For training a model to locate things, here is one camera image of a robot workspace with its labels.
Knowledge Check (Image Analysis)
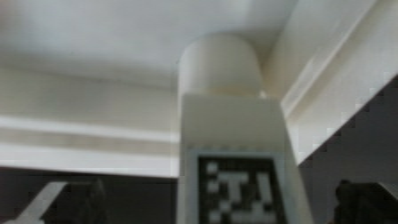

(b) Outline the white square tabletop part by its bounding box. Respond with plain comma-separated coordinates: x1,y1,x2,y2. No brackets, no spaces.
0,0,398,177

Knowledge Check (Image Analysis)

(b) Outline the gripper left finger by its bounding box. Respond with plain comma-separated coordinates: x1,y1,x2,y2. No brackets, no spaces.
11,180,108,224

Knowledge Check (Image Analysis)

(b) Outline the white table leg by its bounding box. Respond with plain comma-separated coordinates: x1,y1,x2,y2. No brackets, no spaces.
176,34,314,224

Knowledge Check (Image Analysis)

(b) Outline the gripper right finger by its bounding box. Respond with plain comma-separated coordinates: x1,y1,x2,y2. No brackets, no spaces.
334,180,398,224

